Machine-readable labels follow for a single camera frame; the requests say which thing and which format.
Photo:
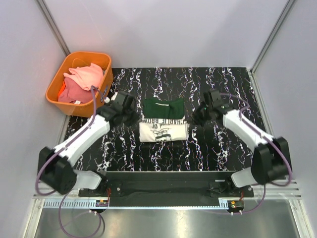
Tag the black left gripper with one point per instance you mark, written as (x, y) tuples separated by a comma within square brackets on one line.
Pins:
[(134, 120)]

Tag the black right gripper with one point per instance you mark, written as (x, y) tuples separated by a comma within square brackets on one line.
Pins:
[(195, 117)]

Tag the white green raglan t-shirt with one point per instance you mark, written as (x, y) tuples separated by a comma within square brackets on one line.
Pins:
[(163, 121)]

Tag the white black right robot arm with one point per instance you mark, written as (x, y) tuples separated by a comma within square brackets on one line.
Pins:
[(271, 155)]

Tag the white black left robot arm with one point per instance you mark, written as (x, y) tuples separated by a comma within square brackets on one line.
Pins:
[(55, 165)]

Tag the black marble pattern mat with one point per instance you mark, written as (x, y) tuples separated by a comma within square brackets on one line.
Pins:
[(208, 148)]

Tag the light pink folded shirt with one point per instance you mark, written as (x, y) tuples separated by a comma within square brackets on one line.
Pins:
[(86, 76)]

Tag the dark pink folded shirt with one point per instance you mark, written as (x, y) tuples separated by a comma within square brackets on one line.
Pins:
[(73, 93)]

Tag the orange garment in basket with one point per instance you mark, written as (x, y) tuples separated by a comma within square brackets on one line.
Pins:
[(61, 90)]

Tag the orange plastic laundry basket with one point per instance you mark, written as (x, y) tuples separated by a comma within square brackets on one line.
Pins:
[(81, 59)]

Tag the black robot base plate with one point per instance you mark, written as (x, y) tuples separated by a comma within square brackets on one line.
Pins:
[(169, 190)]

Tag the aluminium rail frame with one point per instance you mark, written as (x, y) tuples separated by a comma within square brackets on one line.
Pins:
[(168, 49)]

